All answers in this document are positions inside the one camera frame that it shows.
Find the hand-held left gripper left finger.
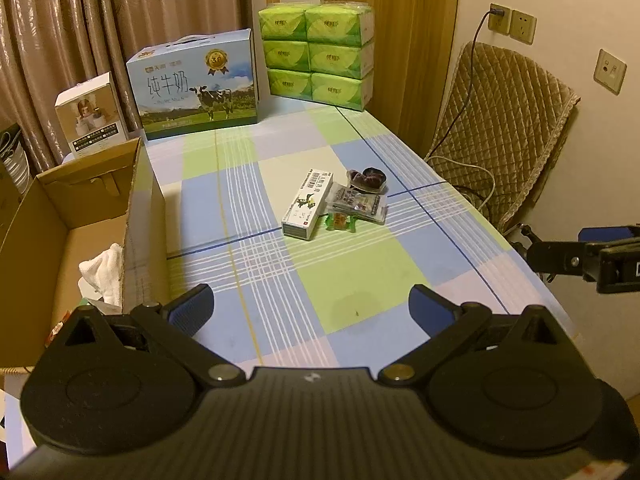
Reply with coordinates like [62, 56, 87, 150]
[60, 284, 247, 387]

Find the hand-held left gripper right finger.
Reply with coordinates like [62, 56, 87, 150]
[377, 284, 565, 387]

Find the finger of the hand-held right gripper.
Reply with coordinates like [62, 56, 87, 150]
[579, 225, 640, 246]
[511, 223, 603, 283]

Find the white cloth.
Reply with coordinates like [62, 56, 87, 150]
[78, 243, 125, 307]

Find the cardboard box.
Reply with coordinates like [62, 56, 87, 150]
[0, 137, 169, 375]

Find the green candy wrapper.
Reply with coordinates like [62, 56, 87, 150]
[322, 212, 362, 234]

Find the clear plastic packet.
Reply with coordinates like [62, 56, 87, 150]
[324, 183, 389, 226]

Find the dark round snack packet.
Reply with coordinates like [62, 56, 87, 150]
[346, 166, 389, 195]

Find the chair with quilted cover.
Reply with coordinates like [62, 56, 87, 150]
[424, 41, 582, 235]

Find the white medicine box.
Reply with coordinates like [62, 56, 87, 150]
[281, 168, 335, 240]

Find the small white product box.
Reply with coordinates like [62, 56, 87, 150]
[53, 72, 129, 161]

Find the blue printed booklet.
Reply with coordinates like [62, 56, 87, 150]
[0, 389, 32, 467]

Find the blue milk carton box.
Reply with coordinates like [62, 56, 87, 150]
[125, 28, 260, 141]

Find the ribbed metal pot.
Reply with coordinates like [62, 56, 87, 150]
[0, 124, 32, 197]

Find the bundle of green tissue packs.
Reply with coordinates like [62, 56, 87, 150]
[258, 2, 375, 112]

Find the beige curtain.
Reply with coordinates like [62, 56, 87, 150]
[0, 0, 252, 173]

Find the white cable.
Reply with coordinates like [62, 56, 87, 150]
[425, 154, 497, 212]

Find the beige wall socket with holes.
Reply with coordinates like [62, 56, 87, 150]
[593, 48, 628, 95]

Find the dark charger cable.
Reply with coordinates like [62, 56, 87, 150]
[439, 6, 506, 198]

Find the wall socket with plug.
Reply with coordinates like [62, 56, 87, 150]
[487, 3, 512, 36]

